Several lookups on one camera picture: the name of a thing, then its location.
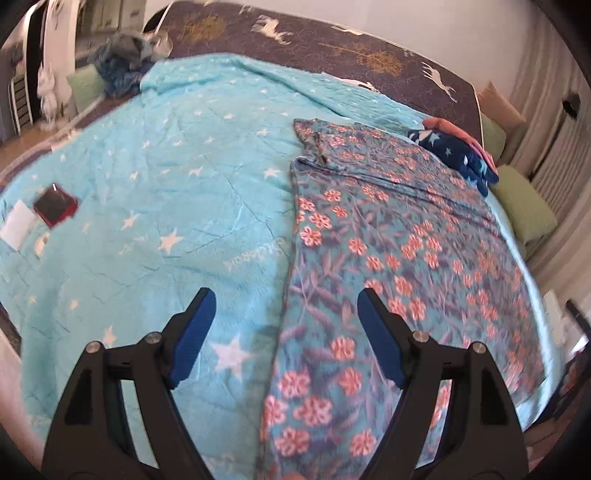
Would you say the floral teal garment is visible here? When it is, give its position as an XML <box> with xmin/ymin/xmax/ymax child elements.
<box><xmin>259</xmin><ymin>119</ymin><xmax>546</xmax><ymax>479</ymax></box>

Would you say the blue clothes pile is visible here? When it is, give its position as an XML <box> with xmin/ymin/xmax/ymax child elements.
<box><xmin>89</xmin><ymin>32</ymin><xmax>155</xmax><ymax>98</ymax></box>

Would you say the white paper card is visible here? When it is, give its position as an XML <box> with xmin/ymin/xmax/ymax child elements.
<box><xmin>1</xmin><ymin>200</ymin><xmax>37</xmax><ymax>251</ymax></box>

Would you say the green pillow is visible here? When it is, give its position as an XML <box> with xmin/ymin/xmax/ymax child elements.
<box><xmin>481</xmin><ymin>113</ymin><xmax>558</xmax><ymax>246</ymax></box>

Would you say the red black square object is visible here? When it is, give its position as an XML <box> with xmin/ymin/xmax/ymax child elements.
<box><xmin>33</xmin><ymin>183</ymin><xmax>79</xmax><ymax>228</ymax></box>

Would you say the light blue star blanket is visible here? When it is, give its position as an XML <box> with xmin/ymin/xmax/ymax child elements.
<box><xmin>1</xmin><ymin>54</ymin><xmax>563</xmax><ymax>479</ymax></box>

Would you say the navy star folded garment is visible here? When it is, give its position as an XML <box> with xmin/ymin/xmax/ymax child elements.
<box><xmin>407</xmin><ymin>129</ymin><xmax>499</xmax><ymax>197</ymax></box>

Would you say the pink folded garment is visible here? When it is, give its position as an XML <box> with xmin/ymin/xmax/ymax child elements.
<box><xmin>423</xmin><ymin>117</ymin><xmax>497</xmax><ymax>172</ymax></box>

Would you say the beige pillow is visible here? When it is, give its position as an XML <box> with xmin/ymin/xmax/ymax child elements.
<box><xmin>476</xmin><ymin>81</ymin><xmax>528</xmax><ymax>163</ymax></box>

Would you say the black floor lamp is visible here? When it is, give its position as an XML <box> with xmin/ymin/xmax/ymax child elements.
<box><xmin>526</xmin><ymin>92</ymin><xmax>582</xmax><ymax>179</ymax></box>

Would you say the green cushion far left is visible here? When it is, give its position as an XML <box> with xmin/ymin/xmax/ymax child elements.
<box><xmin>66</xmin><ymin>64</ymin><xmax>105</xmax><ymax>113</ymax></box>

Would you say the dark deer pattern bedspread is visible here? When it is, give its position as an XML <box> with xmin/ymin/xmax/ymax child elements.
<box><xmin>0</xmin><ymin>0</ymin><xmax>484</xmax><ymax>144</ymax></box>

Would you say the beige curtain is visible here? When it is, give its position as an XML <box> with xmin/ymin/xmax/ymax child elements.
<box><xmin>510</xmin><ymin>7</ymin><xmax>590</xmax><ymax>302</ymax></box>

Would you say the white grey strap item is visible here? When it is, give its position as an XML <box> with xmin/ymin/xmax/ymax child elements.
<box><xmin>148</xmin><ymin>30</ymin><xmax>173</xmax><ymax>62</ymax></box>

